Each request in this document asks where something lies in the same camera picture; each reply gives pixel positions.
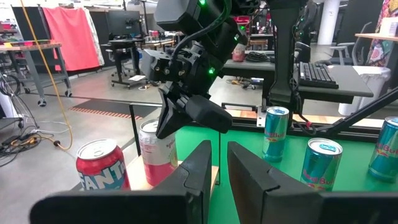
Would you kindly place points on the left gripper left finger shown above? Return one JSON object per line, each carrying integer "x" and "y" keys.
{"x": 186, "y": 193}

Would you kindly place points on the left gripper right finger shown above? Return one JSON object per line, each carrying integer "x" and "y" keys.
{"x": 255, "y": 196}

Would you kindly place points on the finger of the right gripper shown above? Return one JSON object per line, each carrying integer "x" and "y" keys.
{"x": 208, "y": 113}
{"x": 169, "y": 121}

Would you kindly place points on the white and red Spindrift can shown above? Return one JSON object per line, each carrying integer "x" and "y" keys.
{"x": 155, "y": 161}

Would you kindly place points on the red Fanta can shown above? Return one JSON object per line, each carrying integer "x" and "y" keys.
{"x": 99, "y": 174}

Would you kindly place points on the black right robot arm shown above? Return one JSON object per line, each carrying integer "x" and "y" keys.
{"x": 286, "y": 46}

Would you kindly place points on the green table mat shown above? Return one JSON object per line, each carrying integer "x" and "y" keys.
{"x": 286, "y": 177}

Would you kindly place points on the red cup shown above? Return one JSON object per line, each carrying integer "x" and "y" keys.
{"x": 238, "y": 53}

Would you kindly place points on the grey desk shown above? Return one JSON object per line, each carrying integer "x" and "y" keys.
{"x": 245, "y": 67}
{"x": 351, "y": 81}

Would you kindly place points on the white paper sheet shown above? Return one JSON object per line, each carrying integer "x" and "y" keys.
{"x": 137, "y": 77}

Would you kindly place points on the slim Red Bull can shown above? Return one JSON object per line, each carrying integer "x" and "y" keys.
{"x": 385, "y": 152}
{"x": 320, "y": 168}
{"x": 275, "y": 140}

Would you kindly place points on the black orange-striped floor mat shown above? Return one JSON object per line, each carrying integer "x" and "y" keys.
{"x": 109, "y": 107}

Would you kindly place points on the black rolling desk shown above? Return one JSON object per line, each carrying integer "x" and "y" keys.
{"x": 122, "y": 42}

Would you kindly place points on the black monitor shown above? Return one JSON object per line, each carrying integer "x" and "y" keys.
{"x": 124, "y": 23}

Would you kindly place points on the white hanging cloth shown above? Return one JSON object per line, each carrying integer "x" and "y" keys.
{"x": 96, "y": 40}

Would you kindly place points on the backlit black keyboard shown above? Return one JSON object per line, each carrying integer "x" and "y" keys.
{"x": 317, "y": 76}

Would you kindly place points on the red hanging cloth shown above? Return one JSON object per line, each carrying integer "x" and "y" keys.
{"x": 71, "y": 37}

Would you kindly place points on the white round pillar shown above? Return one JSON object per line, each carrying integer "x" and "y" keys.
{"x": 328, "y": 21}

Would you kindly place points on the wooden table with metal legs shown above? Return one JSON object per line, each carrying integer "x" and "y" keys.
{"x": 31, "y": 46}

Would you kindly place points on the white waste bin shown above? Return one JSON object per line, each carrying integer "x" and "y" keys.
{"x": 370, "y": 84}

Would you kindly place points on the white equipment cart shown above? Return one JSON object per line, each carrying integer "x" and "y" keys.
{"x": 6, "y": 105}

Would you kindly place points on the black partition panel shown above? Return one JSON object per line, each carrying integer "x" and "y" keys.
{"x": 31, "y": 25}

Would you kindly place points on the floral patterned cloth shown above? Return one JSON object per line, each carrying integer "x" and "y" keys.
{"x": 377, "y": 51}

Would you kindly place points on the white box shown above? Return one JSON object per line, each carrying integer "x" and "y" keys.
{"x": 390, "y": 26}

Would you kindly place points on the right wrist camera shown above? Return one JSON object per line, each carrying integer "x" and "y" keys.
{"x": 155, "y": 65}

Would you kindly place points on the white metal bracket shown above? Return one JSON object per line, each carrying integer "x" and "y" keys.
{"x": 259, "y": 119}

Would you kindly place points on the wooden shelf with black frame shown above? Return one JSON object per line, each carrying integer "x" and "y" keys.
{"x": 135, "y": 177}

